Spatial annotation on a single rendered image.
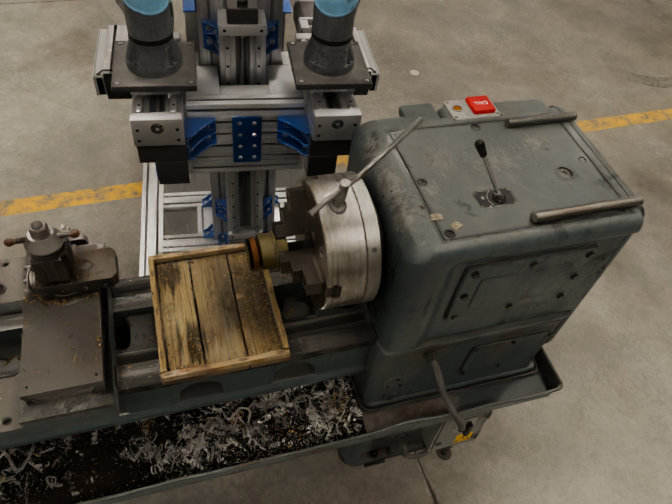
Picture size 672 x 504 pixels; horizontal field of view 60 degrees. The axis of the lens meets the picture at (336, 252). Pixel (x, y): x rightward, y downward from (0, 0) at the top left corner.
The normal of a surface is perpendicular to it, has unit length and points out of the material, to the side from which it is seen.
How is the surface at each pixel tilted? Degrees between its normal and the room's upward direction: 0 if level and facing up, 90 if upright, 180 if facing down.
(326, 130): 90
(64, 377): 0
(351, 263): 59
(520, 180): 0
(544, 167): 0
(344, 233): 34
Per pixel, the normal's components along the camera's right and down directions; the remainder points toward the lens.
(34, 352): 0.11, -0.63
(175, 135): 0.18, 0.77
